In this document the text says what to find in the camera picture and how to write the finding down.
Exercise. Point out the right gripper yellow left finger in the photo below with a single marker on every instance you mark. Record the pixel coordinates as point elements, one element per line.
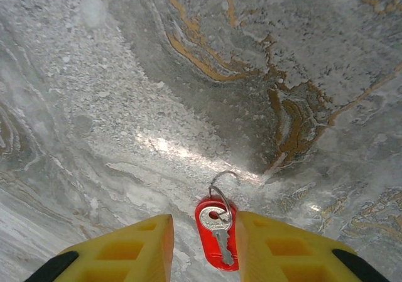
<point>125,253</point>

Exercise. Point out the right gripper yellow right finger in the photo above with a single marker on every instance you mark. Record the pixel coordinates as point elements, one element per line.
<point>282,257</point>

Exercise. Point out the red key tag with key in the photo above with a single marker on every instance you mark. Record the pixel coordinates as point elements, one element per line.
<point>207,241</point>

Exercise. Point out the silver key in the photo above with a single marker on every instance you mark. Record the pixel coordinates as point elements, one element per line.
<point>208,224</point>

